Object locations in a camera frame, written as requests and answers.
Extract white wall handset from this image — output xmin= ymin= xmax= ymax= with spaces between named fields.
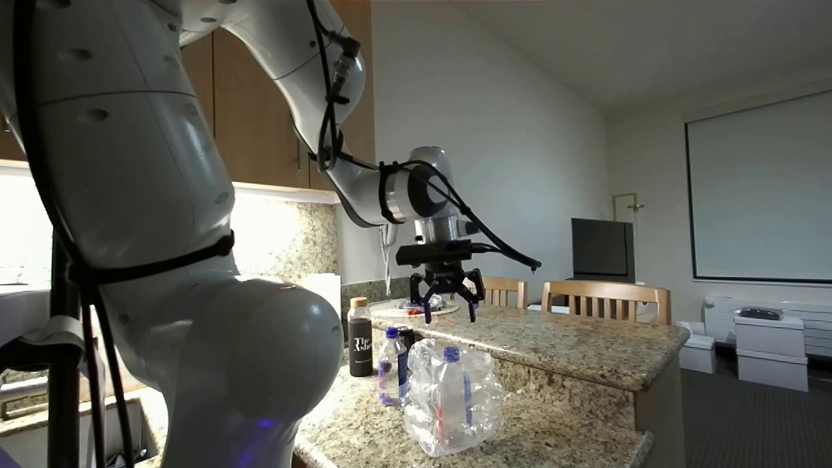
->
xmin=378 ymin=221 xmax=401 ymax=273

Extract flat colourful packet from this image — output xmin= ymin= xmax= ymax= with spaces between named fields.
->
xmin=401 ymin=295 xmax=462 ymax=318

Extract white window blind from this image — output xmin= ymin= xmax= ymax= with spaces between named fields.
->
xmin=683 ymin=89 xmax=832 ymax=286

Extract blue capped water bottle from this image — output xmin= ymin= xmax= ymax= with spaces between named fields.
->
xmin=378 ymin=325 xmax=410 ymax=410
xmin=434 ymin=343 xmax=477 ymax=453

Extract flat black item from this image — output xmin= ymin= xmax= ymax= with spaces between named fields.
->
xmin=738 ymin=305 xmax=786 ymax=323

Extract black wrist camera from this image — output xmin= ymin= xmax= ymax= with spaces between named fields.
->
xmin=395 ymin=243 xmax=478 ymax=267

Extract black vertical pole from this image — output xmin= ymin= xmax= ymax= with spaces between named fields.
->
xmin=48 ymin=231 xmax=89 ymax=468

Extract dark bottle with black label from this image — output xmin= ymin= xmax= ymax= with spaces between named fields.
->
xmin=345 ymin=295 xmax=378 ymax=379

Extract small white box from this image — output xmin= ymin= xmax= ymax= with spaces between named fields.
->
xmin=677 ymin=321 xmax=721 ymax=377

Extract large white box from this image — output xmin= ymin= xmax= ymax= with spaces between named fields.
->
xmin=734 ymin=306 xmax=812 ymax=396

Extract thick black base cable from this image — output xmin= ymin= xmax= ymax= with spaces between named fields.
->
xmin=11 ymin=0 xmax=137 ymax=468

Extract clear plastic bag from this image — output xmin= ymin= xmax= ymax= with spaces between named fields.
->
xmin=401 ymin=335 xmax=510 ymax=460

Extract black television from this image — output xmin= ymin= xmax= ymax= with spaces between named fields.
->
xmin=570 ymin=215 xmax=636 ymax=284

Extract wooden wall cabinets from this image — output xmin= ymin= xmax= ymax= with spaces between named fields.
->
xmin=0 ymin=0 xmax=378 ymax=189

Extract black strap on arm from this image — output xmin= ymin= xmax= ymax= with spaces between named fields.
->
xmin=67 ymin=231 xmax=239 ymax=289

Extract wooden dining chair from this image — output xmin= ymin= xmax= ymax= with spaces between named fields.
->
xmin=478 ymin=275 xmax=531 ymax=313
xmin=540 ymin=278 xmax=674 ymax=331

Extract wall thermostat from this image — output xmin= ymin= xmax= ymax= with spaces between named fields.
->
xmin=610 ymin=189 xmax=648 ymax=221

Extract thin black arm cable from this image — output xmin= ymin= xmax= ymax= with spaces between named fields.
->
xmin=306 ymin=0 xmax=543 ymax=273

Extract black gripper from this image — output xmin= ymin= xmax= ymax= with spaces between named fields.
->
xmin=405 ymin=261 xmax=490 ymax=325

